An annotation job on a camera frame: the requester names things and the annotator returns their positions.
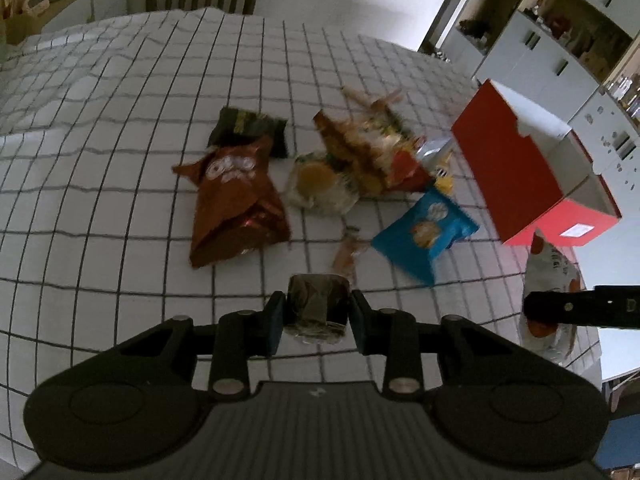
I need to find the dark round snack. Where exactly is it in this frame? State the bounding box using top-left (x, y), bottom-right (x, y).
top-left (283, 274), bottom-right (350, 344)

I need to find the white snack bag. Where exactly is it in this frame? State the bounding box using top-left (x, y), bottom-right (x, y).
top-left (518, 230), bottom-right (582, 365)

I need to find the blue chips bag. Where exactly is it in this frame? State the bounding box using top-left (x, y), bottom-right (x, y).
top-left (371, 188), bottom-right (478, 287)

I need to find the brown Oreo snack bag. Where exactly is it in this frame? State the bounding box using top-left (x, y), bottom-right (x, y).
top-left (172, 136), bottom-right (291, 269)

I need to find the yellow M&Ms bag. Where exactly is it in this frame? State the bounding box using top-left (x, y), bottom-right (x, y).
top-left (433, 152), bottom-right (454, 196)

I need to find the silver white chips bag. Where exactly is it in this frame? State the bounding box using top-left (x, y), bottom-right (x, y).
top-left (416, 136), bottom-right (452, 167)

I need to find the red yellow chips bag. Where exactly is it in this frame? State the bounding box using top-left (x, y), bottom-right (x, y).
top-left (314, 110), bottom-right (435, 197)

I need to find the black sesame snack packet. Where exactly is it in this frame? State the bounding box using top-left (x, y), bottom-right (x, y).
top-left (207, 106), bottom-right (288, 159)

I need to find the small orange wrapped candy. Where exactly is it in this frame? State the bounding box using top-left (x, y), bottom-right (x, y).
top-left (332, 226), bottom-right (369, 283)

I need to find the red cardboard box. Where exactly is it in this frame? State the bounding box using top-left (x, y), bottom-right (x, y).
top-left (451, 79), bottom-right (622, 247)

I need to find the clear bag round cake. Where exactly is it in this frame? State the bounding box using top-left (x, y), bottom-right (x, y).
top-left (283, 152), bottom-right (359, 216)

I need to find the white checkered tablecloth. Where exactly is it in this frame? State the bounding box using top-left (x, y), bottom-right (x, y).
top-left (0, 6), bottom-right (604, 474)

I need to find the white digital clock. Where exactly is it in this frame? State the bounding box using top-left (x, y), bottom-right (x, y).
top-left (23, 0), bottom-right (50, 18)

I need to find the white wall cabinet shelving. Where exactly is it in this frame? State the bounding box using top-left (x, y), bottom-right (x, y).
top-left (442, 0), bottom-right (639, 191)

